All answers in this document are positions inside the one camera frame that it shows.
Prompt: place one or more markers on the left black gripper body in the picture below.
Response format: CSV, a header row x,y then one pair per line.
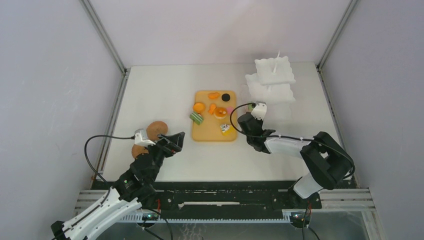
x,y
159,152

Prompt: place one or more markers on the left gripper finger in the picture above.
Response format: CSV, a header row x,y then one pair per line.
x,y
177,142
167,138

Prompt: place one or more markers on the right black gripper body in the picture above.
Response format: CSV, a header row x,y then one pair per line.
x,y
249,139

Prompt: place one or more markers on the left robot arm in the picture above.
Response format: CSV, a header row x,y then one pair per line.
x,y
125,194

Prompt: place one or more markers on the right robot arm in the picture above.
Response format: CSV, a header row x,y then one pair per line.
x,y
327,162

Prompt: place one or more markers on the grey mug with rattan lid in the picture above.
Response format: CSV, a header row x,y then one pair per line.
x,y
138,150

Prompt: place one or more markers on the yellow cream cake slice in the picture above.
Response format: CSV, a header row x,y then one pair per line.
x,y
226,129

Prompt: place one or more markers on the green layered cake slice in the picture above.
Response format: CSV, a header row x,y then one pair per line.
x,y
196,118

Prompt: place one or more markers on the pink macaron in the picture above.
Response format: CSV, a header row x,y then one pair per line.
x,y
229,110

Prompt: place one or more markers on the yellow serving tray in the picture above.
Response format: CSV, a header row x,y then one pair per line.
x,y
209,130

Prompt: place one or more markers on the orange glazed donut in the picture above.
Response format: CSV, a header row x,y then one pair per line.
x,y
220,113

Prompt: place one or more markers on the orange round tart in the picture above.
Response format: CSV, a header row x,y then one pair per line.
x,y
199,107

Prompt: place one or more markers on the black round cookie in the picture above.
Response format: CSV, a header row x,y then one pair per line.
x,y
225,97

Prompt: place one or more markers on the small orange pastry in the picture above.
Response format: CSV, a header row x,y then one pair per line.
x,y
212,108

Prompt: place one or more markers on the white three tier stand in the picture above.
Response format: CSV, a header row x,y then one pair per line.
x,y
271,84

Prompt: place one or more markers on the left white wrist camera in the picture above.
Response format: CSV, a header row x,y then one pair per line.
x,y
141,138

